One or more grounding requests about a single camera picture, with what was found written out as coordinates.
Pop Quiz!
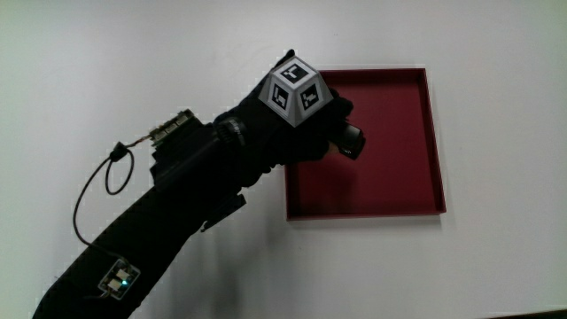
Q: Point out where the person's left hand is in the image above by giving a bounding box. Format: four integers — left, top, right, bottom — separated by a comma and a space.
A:
214, 49, 354, 188

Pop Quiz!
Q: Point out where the dark red square plate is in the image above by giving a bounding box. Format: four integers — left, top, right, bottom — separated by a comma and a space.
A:
283, 66, 447, 222

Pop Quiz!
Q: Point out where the person's left forearm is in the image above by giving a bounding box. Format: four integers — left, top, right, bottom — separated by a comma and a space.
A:
31, 167, 248, 319

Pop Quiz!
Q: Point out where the black wrist sensor module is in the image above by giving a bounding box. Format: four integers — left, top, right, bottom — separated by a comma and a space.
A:
148, 109, 222, 192

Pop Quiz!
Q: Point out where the small circuit board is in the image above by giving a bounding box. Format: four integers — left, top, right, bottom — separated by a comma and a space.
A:
97, 258, 142, 301

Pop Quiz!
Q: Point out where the thin black cable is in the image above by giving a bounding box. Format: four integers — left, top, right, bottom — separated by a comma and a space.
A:
72, 135, 156, 263

